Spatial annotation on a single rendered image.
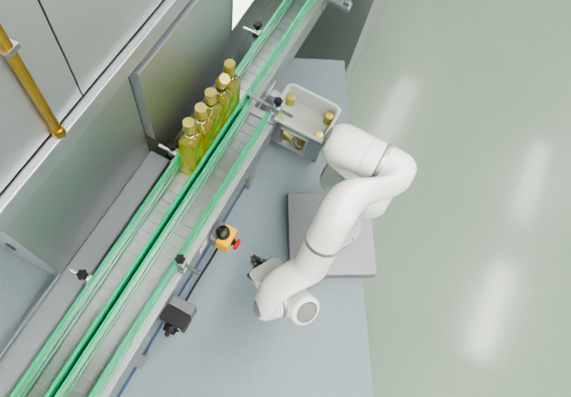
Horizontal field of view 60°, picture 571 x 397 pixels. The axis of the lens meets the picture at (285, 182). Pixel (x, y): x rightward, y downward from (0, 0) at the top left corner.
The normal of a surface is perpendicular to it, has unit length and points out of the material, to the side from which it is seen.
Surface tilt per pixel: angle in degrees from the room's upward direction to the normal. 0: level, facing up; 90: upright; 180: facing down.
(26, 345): 0
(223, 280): 0
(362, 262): 3
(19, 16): 90
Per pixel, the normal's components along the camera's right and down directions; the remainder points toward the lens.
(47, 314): 0.12, -0.39
